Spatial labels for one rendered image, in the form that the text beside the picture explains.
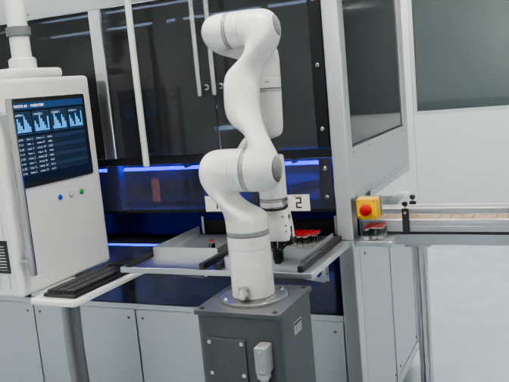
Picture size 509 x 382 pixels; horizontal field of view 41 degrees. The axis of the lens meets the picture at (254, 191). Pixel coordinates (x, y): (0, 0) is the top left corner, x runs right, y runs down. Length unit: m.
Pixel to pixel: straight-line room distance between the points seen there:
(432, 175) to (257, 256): 5.28
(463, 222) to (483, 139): 4.51
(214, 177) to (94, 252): 1.03
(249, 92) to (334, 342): 1.10
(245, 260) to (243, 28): 0.62
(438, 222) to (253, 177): 0.87
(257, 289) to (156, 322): 1.07
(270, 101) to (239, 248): 0.45
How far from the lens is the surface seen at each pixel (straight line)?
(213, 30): 1.92
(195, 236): 2.72
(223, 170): 1.83
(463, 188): 7.03
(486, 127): 6.92
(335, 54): 2.37
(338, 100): 2.37
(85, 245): 2.73
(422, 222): 2.47
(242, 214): 1.84
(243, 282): 1.88
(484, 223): 2.44
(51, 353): 3.30
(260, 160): 1.79
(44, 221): 2.56
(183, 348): 2.87
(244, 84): 1.86
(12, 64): 2.63
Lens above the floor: 1.45
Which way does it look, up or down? 9 degrees down
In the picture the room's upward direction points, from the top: 5 degrees counter-clockwise
